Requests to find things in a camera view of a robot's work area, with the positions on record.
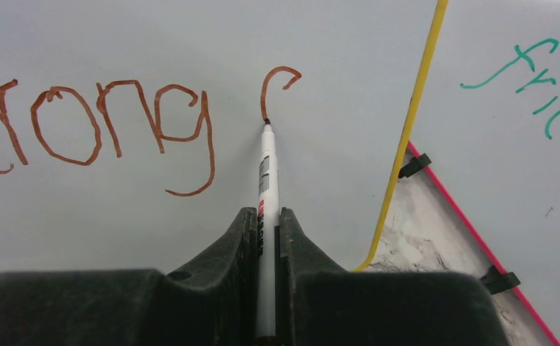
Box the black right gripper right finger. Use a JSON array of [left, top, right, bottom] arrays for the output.
[[276, 208, 508, 345]]

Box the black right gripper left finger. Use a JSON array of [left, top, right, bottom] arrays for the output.
[[0, 208, 257, 345]]

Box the white brown whiteboard marker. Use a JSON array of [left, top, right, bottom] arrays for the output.
[[254, 118, 280, 345]]

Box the yellow framed whiteboard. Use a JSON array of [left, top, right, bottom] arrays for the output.
[[0, 1, 436, 272]]

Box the pink framed whiteboard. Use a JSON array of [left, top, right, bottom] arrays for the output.
[[411, 1, 560, 342]]

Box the black stand clip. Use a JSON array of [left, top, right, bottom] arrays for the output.
[[398, 154, 432, 179], [480, 265, 521, 296]]

